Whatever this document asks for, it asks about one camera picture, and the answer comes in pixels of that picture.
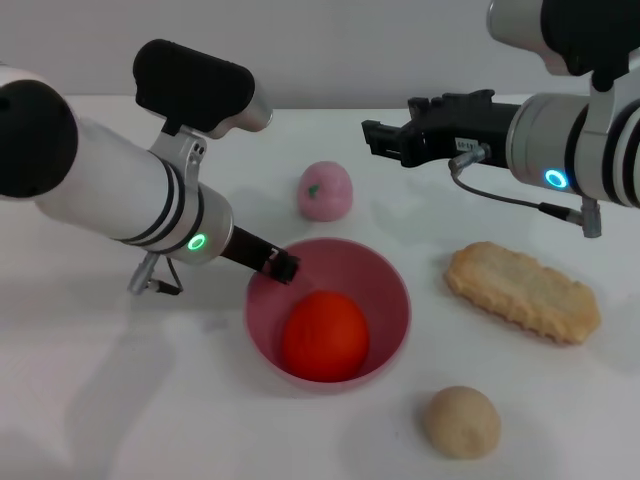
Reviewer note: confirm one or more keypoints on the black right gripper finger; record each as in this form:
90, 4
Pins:
385, 140
430, 105

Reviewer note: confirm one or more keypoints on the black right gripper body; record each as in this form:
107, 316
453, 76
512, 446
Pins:
460, 130

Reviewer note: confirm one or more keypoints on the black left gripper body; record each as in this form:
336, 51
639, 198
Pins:
247, 247

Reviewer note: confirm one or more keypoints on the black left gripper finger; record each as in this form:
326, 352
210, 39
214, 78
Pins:
282, 267

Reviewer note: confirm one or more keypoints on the orange toy fruit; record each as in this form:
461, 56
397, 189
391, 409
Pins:
325, 337

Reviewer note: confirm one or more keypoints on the pink plastic bowl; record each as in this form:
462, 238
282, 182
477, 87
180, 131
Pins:
380, 300

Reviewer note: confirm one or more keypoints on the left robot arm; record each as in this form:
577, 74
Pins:
115, 185

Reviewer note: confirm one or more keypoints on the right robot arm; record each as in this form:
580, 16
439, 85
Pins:
575, 150

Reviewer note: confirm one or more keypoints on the pink toy peach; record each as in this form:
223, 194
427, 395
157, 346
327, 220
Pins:
327, 192

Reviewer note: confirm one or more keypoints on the long toy bread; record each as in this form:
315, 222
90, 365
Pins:
525, 292

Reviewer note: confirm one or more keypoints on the round beige toy bun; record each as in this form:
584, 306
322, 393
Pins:
462, 422

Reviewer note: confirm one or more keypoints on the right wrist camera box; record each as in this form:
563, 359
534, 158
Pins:
575, 35

